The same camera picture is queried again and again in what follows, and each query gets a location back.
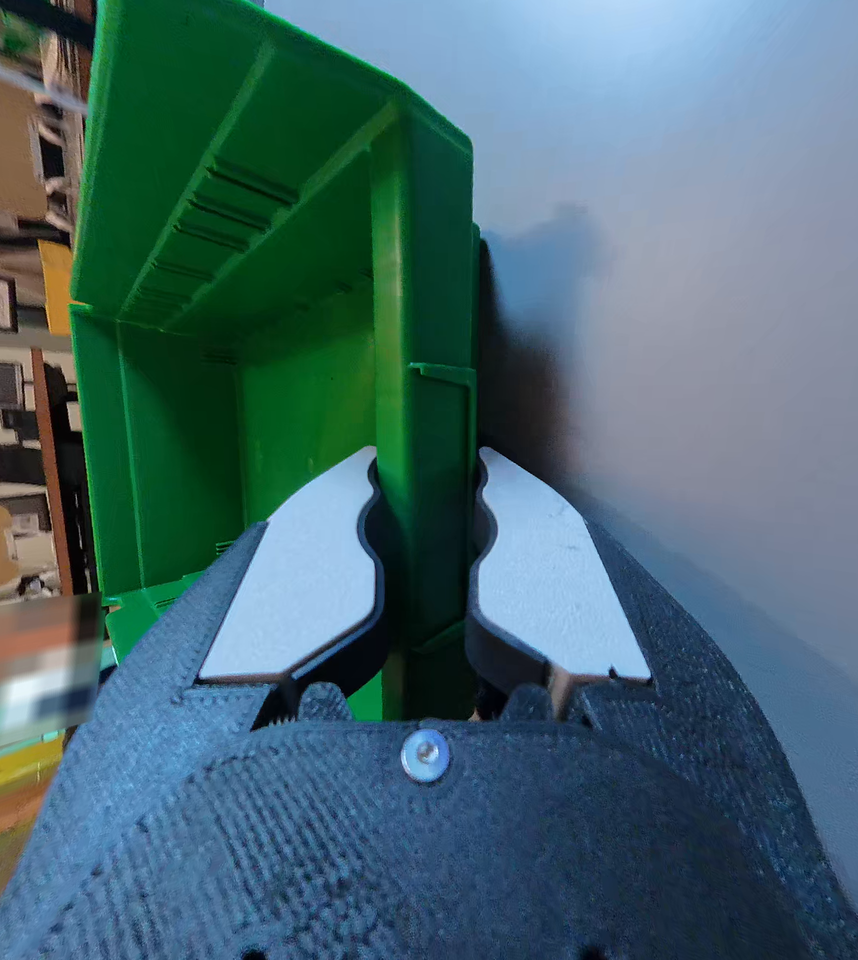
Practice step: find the green plastic bin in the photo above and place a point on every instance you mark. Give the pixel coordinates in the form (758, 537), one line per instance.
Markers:
(301, 315)

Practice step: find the brown wooden post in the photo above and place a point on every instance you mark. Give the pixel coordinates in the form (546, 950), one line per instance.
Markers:
(54, 480)

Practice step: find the yellow board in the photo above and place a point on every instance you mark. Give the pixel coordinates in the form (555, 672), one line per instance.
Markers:
(56, 289)

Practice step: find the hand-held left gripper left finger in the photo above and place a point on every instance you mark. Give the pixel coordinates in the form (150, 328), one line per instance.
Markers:
(301, 592)

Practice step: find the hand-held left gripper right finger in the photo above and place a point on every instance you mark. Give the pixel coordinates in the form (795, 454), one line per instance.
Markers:
(549, 585)

